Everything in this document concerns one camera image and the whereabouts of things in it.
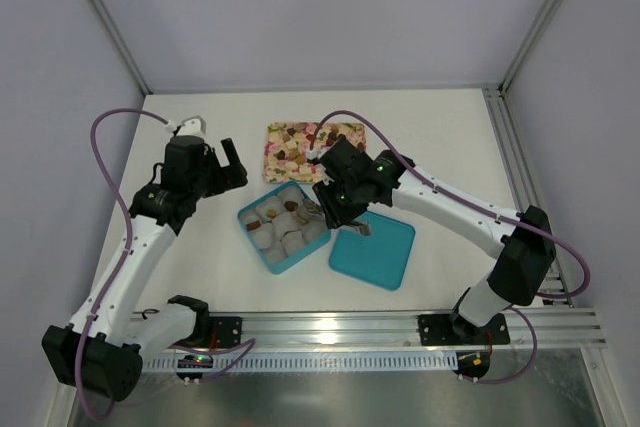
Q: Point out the round brown chocolate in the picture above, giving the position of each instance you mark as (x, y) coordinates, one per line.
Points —
(291, 205)

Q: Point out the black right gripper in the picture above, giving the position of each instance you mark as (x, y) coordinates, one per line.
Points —
(333, 208)

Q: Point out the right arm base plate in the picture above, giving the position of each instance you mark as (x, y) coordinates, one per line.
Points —
(449, 329)

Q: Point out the teal box lid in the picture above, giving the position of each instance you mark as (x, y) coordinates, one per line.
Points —
(379, 259)

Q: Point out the floral rectangular tray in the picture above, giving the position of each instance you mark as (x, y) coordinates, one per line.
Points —
(287, 143)

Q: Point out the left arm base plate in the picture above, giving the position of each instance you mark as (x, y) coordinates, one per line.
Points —
(225, 332)

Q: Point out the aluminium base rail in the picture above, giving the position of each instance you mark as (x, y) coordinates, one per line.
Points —
(324, 342)

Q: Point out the brown rectangular chocolate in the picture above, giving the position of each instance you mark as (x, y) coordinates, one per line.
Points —
(253, 225)

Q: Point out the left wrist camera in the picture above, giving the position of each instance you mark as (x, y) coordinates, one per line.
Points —
(193, 126)

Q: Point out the teal chocolate box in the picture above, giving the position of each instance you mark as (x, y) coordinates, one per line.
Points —
(283, 241)

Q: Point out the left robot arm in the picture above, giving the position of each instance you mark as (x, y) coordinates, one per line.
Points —
(100, 350)

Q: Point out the metal tongs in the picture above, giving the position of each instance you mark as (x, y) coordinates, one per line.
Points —
(316, 212)

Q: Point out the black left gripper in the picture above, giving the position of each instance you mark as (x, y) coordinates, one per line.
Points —
(226, 175)

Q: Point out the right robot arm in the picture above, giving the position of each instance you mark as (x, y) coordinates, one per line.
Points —
(517, 241)

